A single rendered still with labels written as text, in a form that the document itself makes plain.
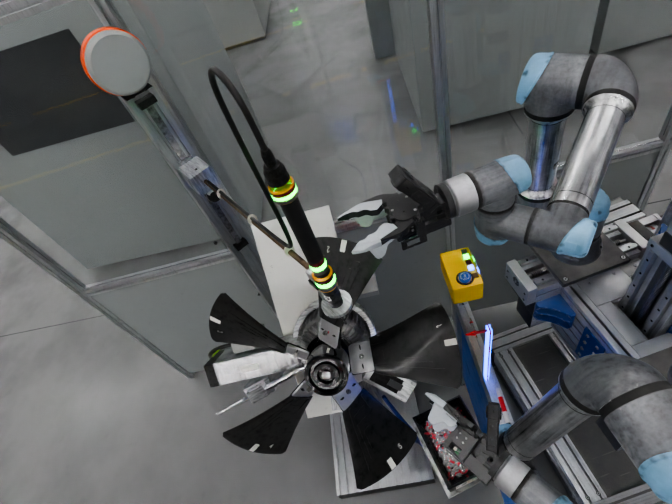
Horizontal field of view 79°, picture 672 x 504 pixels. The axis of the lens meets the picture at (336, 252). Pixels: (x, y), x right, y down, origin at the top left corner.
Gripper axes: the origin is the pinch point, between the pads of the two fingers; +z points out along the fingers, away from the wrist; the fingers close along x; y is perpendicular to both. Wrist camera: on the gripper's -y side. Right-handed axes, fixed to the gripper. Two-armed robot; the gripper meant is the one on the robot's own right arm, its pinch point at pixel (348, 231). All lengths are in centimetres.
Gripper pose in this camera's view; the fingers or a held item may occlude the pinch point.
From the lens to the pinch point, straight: 76.3
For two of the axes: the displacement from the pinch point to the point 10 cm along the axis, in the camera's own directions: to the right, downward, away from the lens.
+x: -2.7, -6.9, 6.7
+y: 2.5, 6.2, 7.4
